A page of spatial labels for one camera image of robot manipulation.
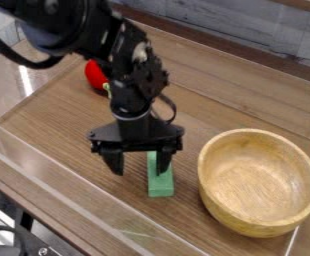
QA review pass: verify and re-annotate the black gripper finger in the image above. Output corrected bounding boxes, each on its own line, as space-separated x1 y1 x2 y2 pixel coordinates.
157 148 175 175
100 148 124 176

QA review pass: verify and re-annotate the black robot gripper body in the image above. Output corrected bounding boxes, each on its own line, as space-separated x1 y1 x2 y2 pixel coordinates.
86 111 186 156

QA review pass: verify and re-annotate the green rectangular block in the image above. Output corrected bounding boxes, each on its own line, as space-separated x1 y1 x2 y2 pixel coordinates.
147 151 175 198

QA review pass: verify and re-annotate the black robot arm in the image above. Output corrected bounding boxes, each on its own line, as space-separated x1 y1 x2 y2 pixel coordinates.
0 0 185 175

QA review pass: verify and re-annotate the light brown wooden bowl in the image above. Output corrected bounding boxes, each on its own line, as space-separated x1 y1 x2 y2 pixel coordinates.
198 128 310 238

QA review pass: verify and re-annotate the red plush strawberry toy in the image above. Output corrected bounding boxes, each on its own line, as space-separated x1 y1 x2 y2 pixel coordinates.
84 60 108 91

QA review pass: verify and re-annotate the black metal table frame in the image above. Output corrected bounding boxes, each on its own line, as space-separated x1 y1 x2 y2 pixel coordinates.
14 207 66 256

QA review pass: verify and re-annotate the black cable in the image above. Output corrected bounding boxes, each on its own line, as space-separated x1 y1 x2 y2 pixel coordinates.
0 225 30 256

